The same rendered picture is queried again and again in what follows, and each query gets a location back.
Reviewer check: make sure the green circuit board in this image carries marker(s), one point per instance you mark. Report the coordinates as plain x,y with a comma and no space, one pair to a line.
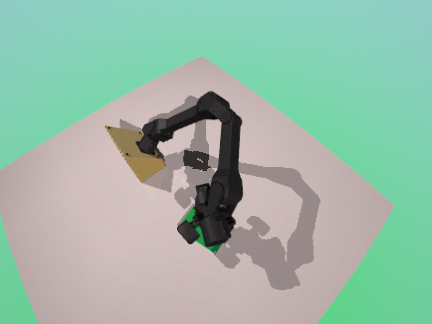
200,240

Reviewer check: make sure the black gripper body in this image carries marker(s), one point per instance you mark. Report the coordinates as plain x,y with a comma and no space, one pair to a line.
187,230

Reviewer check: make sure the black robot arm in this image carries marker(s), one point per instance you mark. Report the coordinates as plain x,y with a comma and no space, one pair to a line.
226,186

